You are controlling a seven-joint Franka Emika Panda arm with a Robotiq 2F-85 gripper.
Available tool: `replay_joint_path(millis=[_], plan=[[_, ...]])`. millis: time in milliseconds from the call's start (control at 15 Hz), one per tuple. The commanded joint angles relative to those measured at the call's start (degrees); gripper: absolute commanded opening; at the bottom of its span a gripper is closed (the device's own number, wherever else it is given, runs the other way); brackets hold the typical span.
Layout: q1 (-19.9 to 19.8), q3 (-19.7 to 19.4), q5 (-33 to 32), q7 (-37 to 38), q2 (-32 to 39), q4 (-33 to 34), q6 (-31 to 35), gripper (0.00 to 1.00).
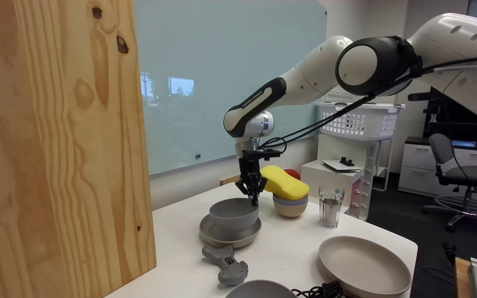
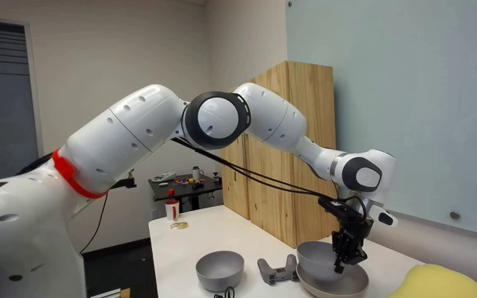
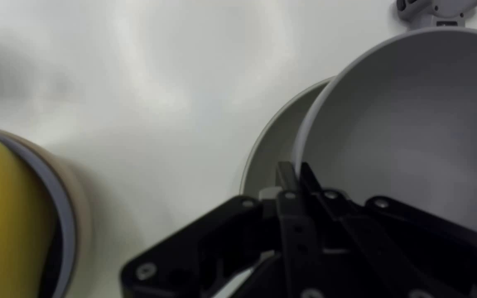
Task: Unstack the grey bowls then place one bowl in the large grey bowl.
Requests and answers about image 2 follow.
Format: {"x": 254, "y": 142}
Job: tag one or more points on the grey game controller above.
{"x": 277, "y": 271}

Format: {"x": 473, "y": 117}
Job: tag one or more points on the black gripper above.
{"x": 352, "y": 231}

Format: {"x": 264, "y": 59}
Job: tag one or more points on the small round tape roll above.
{"x": 180, "y": 223}

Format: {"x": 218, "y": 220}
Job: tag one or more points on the small white bottle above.
{"x": 196, "y": 172}

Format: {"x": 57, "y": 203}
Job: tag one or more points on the red-white small bottle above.
{"x": 173, "y": 208}

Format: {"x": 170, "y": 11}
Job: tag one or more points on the yellow cloth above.
{"x": 435, "y": 281}

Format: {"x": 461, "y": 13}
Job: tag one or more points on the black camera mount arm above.
{"x": 127, "y": 180}

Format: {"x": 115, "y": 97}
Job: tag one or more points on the small beige plate bowl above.
{"x": 355, "y": 283}

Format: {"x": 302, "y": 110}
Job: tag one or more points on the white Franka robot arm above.
{"x": 140, "y": 125}

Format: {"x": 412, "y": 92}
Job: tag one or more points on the grey door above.
{"x": 4, "y": 99}

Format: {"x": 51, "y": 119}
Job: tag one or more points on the black table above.
{"x": 186, "y": 188}

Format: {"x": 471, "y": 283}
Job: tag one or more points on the glass whiteboard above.
{"x": 415, "y": 109}

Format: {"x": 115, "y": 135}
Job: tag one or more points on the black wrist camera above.
{"x": 335, "y": 208}

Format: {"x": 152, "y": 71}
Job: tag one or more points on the grey bowl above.
{"x": 219, "y": 273}
{"x": 316, "y": 258}

